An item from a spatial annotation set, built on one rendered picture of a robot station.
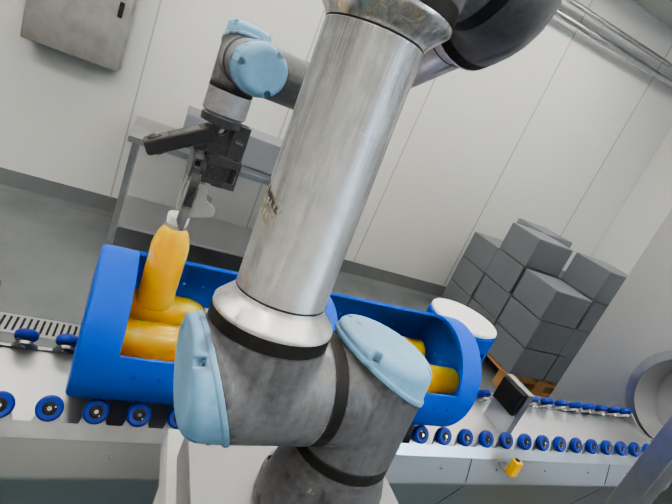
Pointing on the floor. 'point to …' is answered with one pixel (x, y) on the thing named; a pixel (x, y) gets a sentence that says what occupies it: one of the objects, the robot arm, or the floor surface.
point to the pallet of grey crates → (533, 300)
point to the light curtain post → (647, 472)
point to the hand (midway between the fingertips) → (177, 218)
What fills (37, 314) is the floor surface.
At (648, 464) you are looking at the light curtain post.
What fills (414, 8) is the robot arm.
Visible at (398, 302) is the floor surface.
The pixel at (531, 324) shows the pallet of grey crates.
